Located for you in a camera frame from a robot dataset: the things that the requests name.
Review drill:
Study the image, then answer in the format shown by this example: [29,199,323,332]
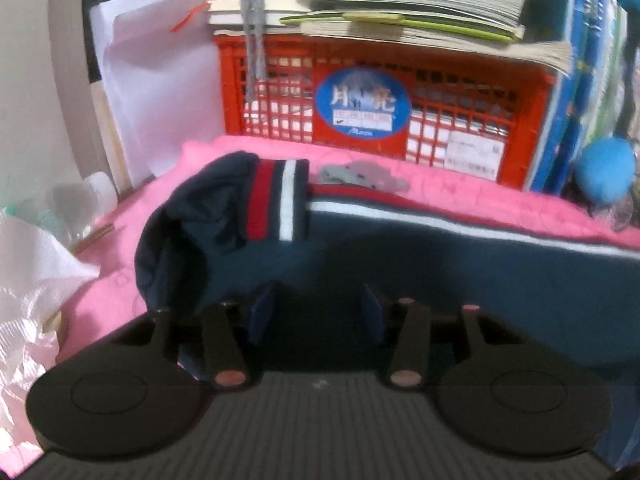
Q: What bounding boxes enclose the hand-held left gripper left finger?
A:
[107,282,282,391]

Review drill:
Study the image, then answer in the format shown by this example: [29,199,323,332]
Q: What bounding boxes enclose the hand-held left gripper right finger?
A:
[364,282,531,391]

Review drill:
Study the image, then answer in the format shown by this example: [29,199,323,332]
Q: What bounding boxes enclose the navy white red jacket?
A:
[134,151,640,466]

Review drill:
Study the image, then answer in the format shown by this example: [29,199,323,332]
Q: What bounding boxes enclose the small grey cloth piece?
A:
[316,159,412,195]

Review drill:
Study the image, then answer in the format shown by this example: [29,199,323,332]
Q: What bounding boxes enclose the pink blanket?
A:
[55,135,640,361]

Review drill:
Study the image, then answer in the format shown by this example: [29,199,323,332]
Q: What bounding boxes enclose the red plastic crate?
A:
[212,30,557,192]

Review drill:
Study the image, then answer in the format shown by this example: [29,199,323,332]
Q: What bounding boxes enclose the clear plastic bottle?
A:
[47,171,120,246]

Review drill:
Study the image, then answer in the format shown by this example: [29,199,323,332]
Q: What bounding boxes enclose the white paper sheets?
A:
[90,0,227,192]

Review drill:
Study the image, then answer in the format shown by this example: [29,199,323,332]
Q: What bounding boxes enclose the white plastic bag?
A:
[0,205,103,466]

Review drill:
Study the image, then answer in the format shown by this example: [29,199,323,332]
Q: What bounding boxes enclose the blue plush ball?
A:
[576,136,637,207]

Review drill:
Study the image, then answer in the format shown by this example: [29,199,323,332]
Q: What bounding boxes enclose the orange ribbon tag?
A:
[170,2,212,33]

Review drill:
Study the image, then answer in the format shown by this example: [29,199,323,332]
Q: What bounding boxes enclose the row of tall picture books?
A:
[527,0,640,201]

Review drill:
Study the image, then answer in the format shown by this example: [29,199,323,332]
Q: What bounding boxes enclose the grey knitted strap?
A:
[236,0,269,103]

